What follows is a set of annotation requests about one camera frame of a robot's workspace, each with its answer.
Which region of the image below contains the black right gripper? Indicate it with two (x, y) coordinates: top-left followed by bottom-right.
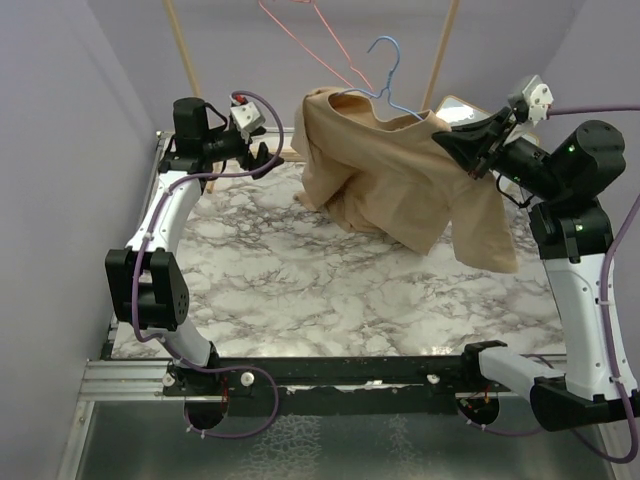
(433, 106), (565, 200)

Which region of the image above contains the blue wire hanger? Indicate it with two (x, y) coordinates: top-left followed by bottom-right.
(337, 35), (422, 120)

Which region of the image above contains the beige t shirt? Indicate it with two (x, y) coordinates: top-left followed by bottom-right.
(291, 87), (518, 273)

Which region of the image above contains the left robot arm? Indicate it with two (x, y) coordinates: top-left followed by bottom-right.
(105, 91), (283, 395)

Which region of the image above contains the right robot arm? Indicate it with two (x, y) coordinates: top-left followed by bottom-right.
(432, 108), (639, 432)

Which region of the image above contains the small whiteboard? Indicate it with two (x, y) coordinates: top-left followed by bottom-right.
(435, 95), (528, 198)

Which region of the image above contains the wooden clothes rack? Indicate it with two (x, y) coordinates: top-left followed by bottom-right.
(162, 0), (461, 194)

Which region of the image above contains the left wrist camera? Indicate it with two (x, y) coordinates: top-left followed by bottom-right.
(230, 100), (265, 142)

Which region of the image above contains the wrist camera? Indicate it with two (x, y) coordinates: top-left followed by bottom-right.
(230, 100), (265, 142)
(508, 75), (554, 124)

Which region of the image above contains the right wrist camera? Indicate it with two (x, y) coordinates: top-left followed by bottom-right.
(508, 75), (554, 124)

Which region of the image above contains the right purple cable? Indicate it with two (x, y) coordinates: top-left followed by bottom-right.
(464, 103), (640, 464)

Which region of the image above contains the purple cable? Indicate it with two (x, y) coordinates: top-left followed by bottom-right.
(464, 103), (640, 464)
(130, 89), (285, 440)

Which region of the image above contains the pink wire hanger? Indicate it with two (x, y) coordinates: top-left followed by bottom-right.
(257, 1), (373, 89)

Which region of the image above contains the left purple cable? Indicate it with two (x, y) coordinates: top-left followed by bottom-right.
(130, 89), (285, 440)

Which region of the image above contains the aluminium table frame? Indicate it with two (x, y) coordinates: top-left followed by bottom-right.
(61, 163), (613, 479)

